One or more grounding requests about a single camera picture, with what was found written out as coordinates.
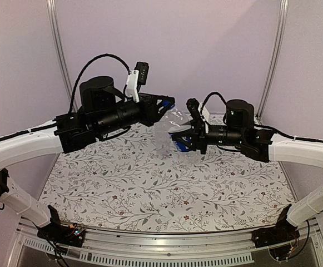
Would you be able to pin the clear bottle with blue label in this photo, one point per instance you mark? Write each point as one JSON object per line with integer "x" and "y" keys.
{"x": 172, "y": 138}

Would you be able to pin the aluminium corner post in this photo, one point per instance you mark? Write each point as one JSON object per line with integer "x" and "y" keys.
{"x": 53, "y": 20}
{"x": 280, "y": 31}

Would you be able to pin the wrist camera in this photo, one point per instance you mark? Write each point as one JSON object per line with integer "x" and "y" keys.
{"x": 197, "y": 111}
{"x": 136, "y": 79}

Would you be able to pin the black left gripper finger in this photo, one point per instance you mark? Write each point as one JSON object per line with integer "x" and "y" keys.
{"x": 159, "y": 114}
{"x": 158, "y": 98}

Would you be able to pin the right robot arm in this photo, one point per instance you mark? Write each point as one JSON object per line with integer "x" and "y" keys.
{"x": 260, "y": 143}

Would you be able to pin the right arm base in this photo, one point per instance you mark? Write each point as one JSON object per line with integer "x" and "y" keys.
{"x": 279, "y": 233}

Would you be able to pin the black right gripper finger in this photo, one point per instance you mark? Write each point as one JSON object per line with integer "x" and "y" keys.
{"x": 186, "y": 144}
{"x": 186, "y": 126}

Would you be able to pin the left aluminium corner post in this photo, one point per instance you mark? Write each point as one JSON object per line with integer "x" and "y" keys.
{"x": 53, "y": 20}

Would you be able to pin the small clear bottle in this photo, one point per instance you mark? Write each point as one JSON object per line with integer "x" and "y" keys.
{"x": 162, "y": 139}

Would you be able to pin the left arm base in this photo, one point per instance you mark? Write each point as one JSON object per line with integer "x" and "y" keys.
{"x": 72, "y": 235}

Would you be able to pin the blue bottle cap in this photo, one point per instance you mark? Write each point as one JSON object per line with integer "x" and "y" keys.
{"x": 167, "y": 104}

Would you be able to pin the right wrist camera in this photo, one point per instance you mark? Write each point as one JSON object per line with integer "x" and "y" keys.
{"x": 197, "y": 111}

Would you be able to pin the aluminium front rail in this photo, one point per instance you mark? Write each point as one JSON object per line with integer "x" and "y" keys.
{"x": 107, "y": 247}

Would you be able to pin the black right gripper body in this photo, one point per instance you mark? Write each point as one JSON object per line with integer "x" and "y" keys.
{"x": 200, "y": 140}

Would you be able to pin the floral tablecloth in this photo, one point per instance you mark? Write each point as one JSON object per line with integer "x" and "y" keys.
{"x": 127, "y": 184}

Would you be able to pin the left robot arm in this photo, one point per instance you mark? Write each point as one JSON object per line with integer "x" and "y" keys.
{"x": 104, "y": 110}

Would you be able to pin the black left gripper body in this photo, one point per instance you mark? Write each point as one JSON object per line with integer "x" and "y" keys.
{"x": 147, "y": 115}

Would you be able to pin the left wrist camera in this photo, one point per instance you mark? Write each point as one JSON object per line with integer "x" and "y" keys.
{"x": 136, "y": 79}

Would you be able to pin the right aluminium corner post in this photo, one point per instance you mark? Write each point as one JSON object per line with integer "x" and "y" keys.
{"x": 280, "y": 31}

